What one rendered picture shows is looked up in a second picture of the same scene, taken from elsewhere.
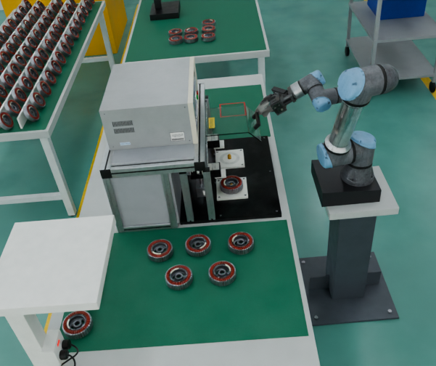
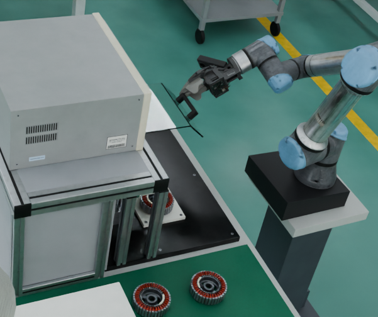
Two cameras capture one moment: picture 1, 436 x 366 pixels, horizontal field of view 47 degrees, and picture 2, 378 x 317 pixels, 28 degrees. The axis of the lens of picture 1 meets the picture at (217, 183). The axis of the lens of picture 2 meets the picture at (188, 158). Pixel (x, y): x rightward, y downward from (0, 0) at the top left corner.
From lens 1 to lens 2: 101 cm
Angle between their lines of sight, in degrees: 27
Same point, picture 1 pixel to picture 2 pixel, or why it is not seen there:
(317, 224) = not seen: hidden behind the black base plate
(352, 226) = (305, 239)
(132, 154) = (51, 174)
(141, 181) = (70, 216)
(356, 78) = (375, 60)
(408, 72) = (248, 9)
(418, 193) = not seen: hidden behind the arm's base
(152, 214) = (71, 262)
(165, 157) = (107, 175)
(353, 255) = (295, 277)
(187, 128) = (133, 129)
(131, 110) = (61, 107)
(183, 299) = not seen: outside the picture
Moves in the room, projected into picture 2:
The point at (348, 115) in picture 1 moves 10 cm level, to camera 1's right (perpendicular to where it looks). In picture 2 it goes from (347, 104) to (372, 99)
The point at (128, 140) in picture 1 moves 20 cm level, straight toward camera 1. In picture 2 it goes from (42, 153) to (82, 197)
